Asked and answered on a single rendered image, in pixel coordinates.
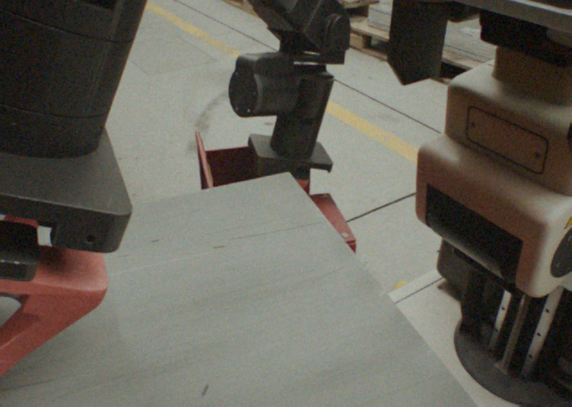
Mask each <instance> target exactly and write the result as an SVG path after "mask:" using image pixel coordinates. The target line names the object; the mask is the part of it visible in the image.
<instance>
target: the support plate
mask: <svg viewBox="0 0 572 407"><path fill-rule="evenodd" d="M132 206H133V212H132V215H131V217H130V221H129V223H128V226H127V229H126V231H125V234H124V236H123V238H122V242H121V245H120V248H119V249H118V250H117V251H116V252H113V253H108V254H103V257H104V261H105V268H106V272H107V275H108V280H109V286H108V288H107V291H106V293H105V297H104V299H103V301H102V302H101V303H100V304H99V306H97V307H96V308H94V309H93V310H91V311H90V312H89V313H87V314H86V315H84V317H82V318H80V319H79V320H77V321H76V322H74V323H73V324H71V325H70V326H68V327H67V328H65V329H64V330H63V331H62V332H60V333H59V334H57V335H55V336H54V337H52V338H51V339H49V340H48V341H46V342H45V343H43V344H41V345H40V346H39V347H38V348H37V349H35V350H34V351H33V352H31V353H30V354H28V355H27V356H25V357H24V358H23V359H21V360H20V361H18V362H16V363H15V364H14V365H13V366H11V367H10V368H9V369H8V370H7V371H6V372H5V373H4V374H3V375H2V376H1V377H0V407H477V406H476V404H475V403H474V402H473V400H472V399H471V398H470V397H469V396H468V394H467V393H466V390H465V389H464V388H463V387H462V385H461V384H460V383H459V382H458V380H457V379H456V378H455V377H454V376H453V375H452V374H451V372H450V371H449V370H448V369H447V367H446V366H445V365H444V364H443V362H442V361H441V360H440V358H439V357H438V356H437V355H436V353H435V352H434V351H433V350H432V349H431V348H430V347H429V345H428V344H427V343H426V342H425V340H424V339H423V338H422V337H421V335H420V334H419V333H418V332H417V331H416V330H415V328H414V327H413V326H412V325H411V324H410V322H409V321H408V320H407V318H406V317H405V316H404V315H403V313H402V312H401V311H400V310H399V308H398V307H397V306H396V305H395V303H394V302H393V301H392V300H391V298H390V297H389V296H388V294H387V293H386V292H385V291H384V289H383V288H382V287H381V286H380V285H379V284H378V283H377V282H376V280H375V279H374V278H373V276H372V275H371V274H370V273H369V271H368V270H367V269H366V267H365V266H364V265H363V264H362V262H361V261H360V260H359V259H358V257H357V256H356V255H355V253H354V252H353V251H352V250H351V249H350V247H349V246H348V245H347V243H346V242H345V241H344V240H343V239H342V238H341V237H340V235H339V234H338V233H337V232H336V230H335V229H334V228H333V227H332V225H331V224H330V223H329V222H328V220H327V219H326V218H325V217H324V215H323V214H322V213H321V211H320V210H319V209H318V208H317V206H316V205H315V204H314V202H313V201H312V200H311V199H310V198H309V197H308V195H306V193H305V192H304V191H303V190H302V188H301V187H300V186H299V184H298V183H297V182H296V181H295V179H294V178H293V177H292V176H291V174H290V173H284V174H277V175H272V176H267V177H263V178H258V179H255V180H250V181H245V182H237V183H234V184H229V185H224V186H220V187H215V188H212V189H207V190H202V191H194V192H191V193H186V194H181V195H177V196H172V197H169V198H164V199H156V200H151V201H148V202H143V203H139V204H134V205H132Z"/></svg>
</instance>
